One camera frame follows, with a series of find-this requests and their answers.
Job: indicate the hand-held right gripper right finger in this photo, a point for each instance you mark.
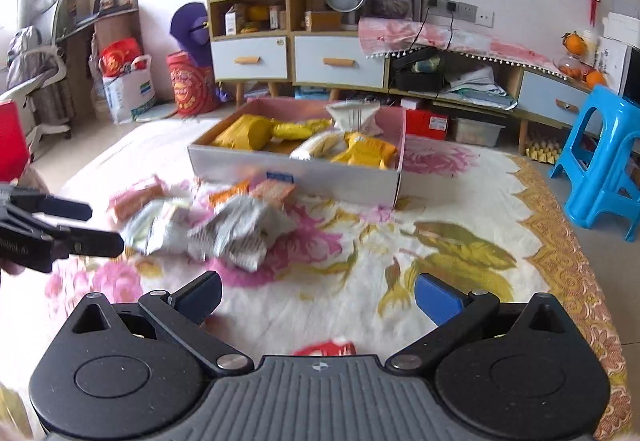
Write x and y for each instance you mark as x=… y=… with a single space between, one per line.
x=442 y=300

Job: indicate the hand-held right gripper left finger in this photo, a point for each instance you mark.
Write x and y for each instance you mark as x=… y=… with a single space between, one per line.
x=200 y=297

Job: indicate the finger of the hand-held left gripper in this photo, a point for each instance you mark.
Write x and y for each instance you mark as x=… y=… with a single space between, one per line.
x=65 y=210
x=95 y=245

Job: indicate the pink wafer packet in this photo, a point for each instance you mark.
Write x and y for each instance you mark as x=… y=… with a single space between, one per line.
x=135 y=198

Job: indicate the white nut-print packet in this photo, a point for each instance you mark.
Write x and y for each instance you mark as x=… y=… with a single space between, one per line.
x=155 y=228

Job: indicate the white grey-print packet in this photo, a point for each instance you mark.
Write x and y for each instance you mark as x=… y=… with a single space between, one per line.
x=240 y=236

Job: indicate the red snack packet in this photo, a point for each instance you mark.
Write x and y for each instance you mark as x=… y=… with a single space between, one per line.
x=325 y=348

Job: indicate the brown biscuit packet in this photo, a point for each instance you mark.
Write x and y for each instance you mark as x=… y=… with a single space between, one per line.
x=272 y=192

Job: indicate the white cardboard box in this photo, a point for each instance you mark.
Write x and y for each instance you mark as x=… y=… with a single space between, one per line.
x=240 y=166

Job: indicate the yellow packet with white label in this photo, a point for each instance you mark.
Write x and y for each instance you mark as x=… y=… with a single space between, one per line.
x=367 y=152

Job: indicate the large yellow snack packet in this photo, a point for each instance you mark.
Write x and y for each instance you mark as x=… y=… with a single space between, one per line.
x=240 y=131

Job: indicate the clear white roll packet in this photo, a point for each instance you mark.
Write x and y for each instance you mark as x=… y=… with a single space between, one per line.
x=317 y=146

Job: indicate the yellow cracker packet blue print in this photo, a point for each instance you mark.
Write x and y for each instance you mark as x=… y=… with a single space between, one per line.
x=300 y=130

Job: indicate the white cake packet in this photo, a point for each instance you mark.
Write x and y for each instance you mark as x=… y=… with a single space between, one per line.
x=352 y=116

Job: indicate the red plastic object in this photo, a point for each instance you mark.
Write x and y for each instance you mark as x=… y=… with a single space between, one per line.
x=12 y=141

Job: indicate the floral blanket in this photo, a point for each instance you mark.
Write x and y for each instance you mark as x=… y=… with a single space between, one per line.
x=350 y=261

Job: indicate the white shopping bag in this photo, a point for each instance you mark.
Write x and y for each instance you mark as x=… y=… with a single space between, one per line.
x=125 y=96

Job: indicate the white office chair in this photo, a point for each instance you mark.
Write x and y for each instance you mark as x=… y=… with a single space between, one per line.
x=30 y=56

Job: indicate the red plastic bag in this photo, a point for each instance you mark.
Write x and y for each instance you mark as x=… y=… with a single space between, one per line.
x=117 y=58

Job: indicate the clear storage bin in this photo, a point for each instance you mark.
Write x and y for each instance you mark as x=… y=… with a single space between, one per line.
x=477 y=133

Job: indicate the red gift drum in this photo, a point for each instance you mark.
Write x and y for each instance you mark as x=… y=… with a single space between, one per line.
x=192 y=88

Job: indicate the yellow egg tray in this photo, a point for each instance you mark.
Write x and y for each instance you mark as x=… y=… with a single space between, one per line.
x=545 y=148

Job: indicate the wooden desk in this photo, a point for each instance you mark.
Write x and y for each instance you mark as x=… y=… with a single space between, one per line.
x=117 y=28

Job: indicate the pile of papers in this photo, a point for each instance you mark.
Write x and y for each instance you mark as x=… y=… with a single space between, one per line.
x=475 y=88

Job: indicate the black bag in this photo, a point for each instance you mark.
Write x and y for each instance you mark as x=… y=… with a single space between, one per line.
x=415 y=81

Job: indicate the purple plush toy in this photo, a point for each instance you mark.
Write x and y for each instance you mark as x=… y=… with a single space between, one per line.
x=187 y=26

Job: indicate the wooden tv stand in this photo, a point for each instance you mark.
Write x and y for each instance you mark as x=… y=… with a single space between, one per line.
x=545 y=93

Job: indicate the blue-lid storage bin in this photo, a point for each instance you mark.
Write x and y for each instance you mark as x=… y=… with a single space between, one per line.
x=312 y=93

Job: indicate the tall wooden shelf cabinet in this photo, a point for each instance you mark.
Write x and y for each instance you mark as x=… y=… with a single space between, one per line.
x=250 y=58

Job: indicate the blue plastic stool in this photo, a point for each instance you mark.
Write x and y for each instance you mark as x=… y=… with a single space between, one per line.
x=610 y=116

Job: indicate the low wooden drawer cabinet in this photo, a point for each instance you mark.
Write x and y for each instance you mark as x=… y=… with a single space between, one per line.
x=310 y=71

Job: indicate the glass jar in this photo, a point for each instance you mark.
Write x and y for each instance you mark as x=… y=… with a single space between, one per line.
x=571 y=66

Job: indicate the orange fruit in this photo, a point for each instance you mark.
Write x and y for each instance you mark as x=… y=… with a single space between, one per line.
x=595 y=79
x=574 y=43

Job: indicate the pink tasselled cloth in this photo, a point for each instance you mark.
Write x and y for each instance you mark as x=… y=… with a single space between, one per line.
x=400 y=33

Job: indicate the yellow round object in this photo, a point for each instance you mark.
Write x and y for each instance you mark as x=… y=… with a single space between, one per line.
x=255 y=16

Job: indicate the orange white carton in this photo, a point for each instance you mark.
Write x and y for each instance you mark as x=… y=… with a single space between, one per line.
x=275 y=17

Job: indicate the brown cardboard box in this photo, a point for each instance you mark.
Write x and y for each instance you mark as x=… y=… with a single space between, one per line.
x=322 y=21

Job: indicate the wall socket panel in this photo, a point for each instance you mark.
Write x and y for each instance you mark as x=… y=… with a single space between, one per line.
x=467 y=12

